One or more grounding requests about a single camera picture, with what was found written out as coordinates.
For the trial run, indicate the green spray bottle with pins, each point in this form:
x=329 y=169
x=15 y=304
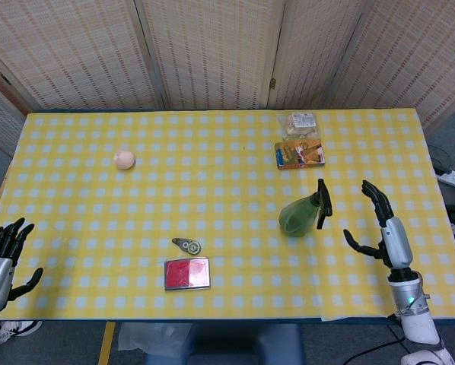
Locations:
x=303 y=214

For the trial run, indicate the clear plastic bag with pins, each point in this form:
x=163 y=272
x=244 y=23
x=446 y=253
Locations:
x=151 y=336

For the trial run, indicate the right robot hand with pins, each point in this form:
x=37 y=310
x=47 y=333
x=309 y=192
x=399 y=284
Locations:
x=391 y=235

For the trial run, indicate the red metal tin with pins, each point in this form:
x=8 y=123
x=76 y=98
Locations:
x=186 y=273

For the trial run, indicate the correction tape dispenser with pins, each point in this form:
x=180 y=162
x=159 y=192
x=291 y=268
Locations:
x=187 y=245

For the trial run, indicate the clear bag of snacks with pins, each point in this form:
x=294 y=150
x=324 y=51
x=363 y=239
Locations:
x=299 y=125

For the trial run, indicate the orange snack packet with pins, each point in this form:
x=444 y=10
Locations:
x=300 y=153

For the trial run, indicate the woven folding screen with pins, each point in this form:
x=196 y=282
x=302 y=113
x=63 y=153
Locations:
x=227 y=53

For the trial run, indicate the beige egg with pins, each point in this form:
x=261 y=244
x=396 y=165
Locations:
x=125 y=159

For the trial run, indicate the white sneaker with black trim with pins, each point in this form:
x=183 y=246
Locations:
x=16 y=329

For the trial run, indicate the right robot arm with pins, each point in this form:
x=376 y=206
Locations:
x=417 y=315

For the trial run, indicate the white power strip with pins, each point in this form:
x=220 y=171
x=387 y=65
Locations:
x=454 y=177

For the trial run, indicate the yellow checkered tablecloth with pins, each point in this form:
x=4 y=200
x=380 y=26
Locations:
x=212 y=213

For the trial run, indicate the blue chair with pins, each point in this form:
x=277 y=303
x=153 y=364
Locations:
x=242 y=344

